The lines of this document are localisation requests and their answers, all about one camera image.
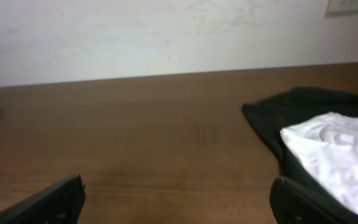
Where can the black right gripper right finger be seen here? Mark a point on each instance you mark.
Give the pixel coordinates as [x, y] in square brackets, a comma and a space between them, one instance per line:
[293, 203]

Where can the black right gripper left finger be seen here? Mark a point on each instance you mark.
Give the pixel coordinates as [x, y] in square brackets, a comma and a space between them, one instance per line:
[60, 203]

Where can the white t-shirt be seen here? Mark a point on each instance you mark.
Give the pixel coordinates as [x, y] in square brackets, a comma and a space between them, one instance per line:
[326, 146]

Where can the dark green t-shirt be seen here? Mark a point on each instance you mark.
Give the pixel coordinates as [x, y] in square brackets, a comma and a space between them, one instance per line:
[269, 116]

